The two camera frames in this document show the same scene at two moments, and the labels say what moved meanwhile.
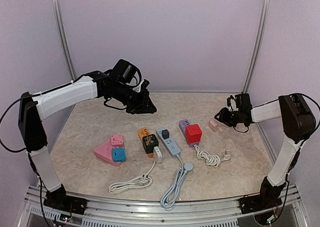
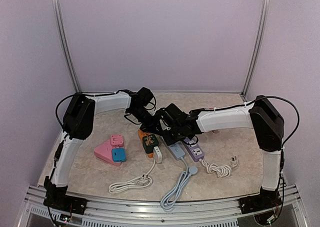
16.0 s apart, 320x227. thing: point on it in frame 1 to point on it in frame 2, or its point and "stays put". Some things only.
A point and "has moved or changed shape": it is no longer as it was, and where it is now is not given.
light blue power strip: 172,147 has moved or changed shape
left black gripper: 143,106 to 152,127
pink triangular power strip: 104,151 stays put
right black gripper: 230,116 to 169,133
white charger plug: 157,154 stays put
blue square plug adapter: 119,155 stays put
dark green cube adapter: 149,142 stays put
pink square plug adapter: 116,141 stays put
